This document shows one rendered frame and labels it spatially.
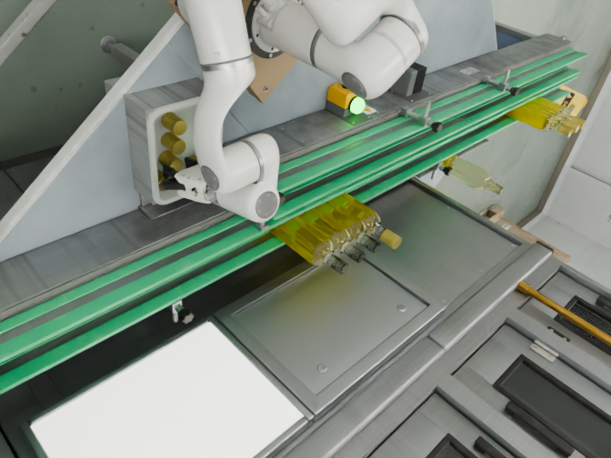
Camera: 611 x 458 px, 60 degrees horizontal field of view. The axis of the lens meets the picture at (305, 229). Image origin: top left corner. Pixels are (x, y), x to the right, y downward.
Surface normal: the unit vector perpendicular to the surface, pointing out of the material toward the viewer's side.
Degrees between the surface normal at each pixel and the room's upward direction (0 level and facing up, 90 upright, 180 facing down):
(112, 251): 90
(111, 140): 0
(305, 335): 90
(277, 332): 90
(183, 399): 90
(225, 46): 35
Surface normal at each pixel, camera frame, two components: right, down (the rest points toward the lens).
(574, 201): -0.71, 0.37
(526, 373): 0.11, -0.78
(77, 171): 0.69, 0.51
